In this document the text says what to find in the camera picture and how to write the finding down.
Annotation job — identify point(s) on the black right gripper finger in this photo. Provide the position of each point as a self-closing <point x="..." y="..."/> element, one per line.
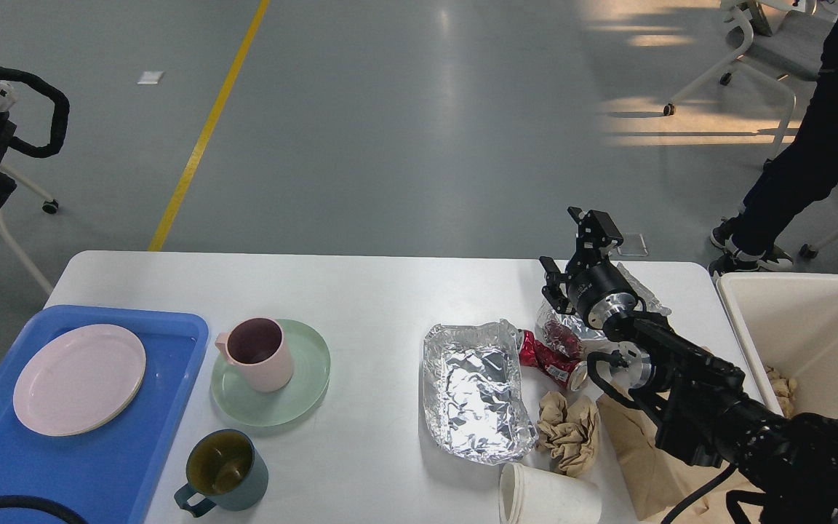
<point x="596" y="231"/>
<point x="555" y="288"/>

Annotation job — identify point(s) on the crumpled paper in bin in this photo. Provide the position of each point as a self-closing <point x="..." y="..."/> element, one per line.
<point x="784" y="390"/>

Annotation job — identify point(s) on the crumpled brown paper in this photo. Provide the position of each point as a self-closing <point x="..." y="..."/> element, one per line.
<point x="569" y="432"/>

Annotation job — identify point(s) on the pink plate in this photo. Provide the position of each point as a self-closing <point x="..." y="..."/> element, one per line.
<point x="80" y="381"/>

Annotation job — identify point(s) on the green plate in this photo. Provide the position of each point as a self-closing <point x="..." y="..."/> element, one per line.
<point x="309" y="382"/>

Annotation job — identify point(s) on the white paper cup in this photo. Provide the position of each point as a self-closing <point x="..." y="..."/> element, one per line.
<point x="530" y="495"/>

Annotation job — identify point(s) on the dark teal mug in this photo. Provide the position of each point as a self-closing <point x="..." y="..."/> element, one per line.
<point x="223" y="470"/>

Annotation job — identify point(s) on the grey office chair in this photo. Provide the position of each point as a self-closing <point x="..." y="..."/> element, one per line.
<point x="793" y="50"/>

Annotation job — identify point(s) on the blue plastic tray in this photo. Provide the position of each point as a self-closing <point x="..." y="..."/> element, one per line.
<point x="107" y="475"/>

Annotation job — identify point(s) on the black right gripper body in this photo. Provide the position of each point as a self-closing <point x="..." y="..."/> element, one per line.
<point x="596" y="289"/>

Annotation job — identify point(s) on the white plastic bin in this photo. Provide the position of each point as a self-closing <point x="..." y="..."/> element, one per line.
<point x="789" y="322"/>

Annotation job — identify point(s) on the pink mug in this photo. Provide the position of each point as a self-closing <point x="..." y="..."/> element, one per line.
<point x="259" y="350"/>

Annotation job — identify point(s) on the aluminium foil tray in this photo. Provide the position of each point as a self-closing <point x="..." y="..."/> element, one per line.
<point x="472" y="392"/>

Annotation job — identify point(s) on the person in dark trousers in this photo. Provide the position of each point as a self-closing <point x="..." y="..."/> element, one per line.
<point x="804" y="173"/>

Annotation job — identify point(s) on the crushed red can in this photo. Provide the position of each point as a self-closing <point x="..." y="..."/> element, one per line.
<point x="561" y="358"/>

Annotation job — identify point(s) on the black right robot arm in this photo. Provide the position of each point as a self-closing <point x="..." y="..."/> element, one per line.
<point x="702" y="415"/>

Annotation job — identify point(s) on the brown paper bag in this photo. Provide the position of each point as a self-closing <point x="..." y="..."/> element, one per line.
<point x="657" y="481"/>

